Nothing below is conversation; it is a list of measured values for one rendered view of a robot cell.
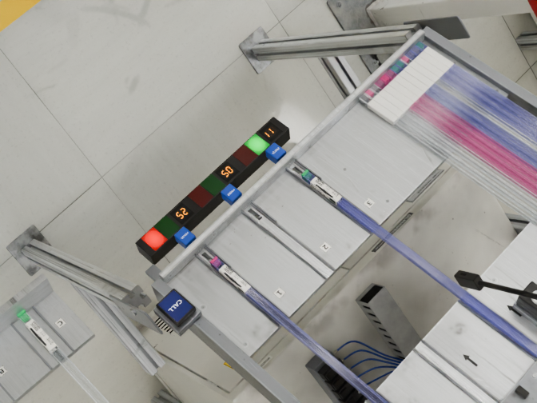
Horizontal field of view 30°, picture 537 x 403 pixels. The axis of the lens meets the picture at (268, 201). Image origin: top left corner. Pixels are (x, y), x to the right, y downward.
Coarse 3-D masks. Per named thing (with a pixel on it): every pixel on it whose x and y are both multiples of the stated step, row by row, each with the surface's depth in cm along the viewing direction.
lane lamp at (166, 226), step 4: (164, 220) 170; (168, 220) 170; (160, 224) 170; (164, 224) 170; (168, 224) 170; (172, 224) 170; (176, 224) 170; (156, 228) 170; (160, 228) 170; (164, 228) 170; (168, 228) 170; (172, 228) 170; (176, 228) 169; (164, 232) 169; (168, 232) 169; (172, 232) 169; (168, 236) 169
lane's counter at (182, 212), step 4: (180, 204) 172; (176, 208) 171; (180, 208) 171; (184, 208) 171; (188, 208) 171; (172, 212) 171; (176, 212) 171; (180, 212) 171; (184, 212) 171; (188, 212) 171; (192, 212) 171; (172, 216) 171; (176, 216) 171; (180, 216) 171; (184, 216) 171; (188, 216) 170; (180, 220) 170; (184, 220) 170
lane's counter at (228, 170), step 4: (224, 164) 175; (228, 164) 175; (220, 168) 175; (224, 168) 175; (228, 168) 175; (232, 168) 175; (216, 172) 174; (220, 172) 174; (224, 172) 174; (228, 172) 174; (232, 172) 174; (236, 172) 174; (220, 176) 174; (224, 176) 174; (228, 176) 174; (232, 176) 174; (228, 180) 173
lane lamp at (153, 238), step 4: (152, 228) 170; (148, 232) 170; (152, 232) 169; (156, 232) 169; (144, 236) 169; (148, 236) 169; (152, 236) 169; (156, 236) 169; (160, 236) 169; (144, 240) 169; (148, 240) 169; (152, 240) 169; (156, 240) 169; (160, 240) 169; (164, 240) 168; (148, 244) 168; (152, 244) 168; (156, 244) 168; (160, 244) 168; (152, 248) 168; (156, 248) 168
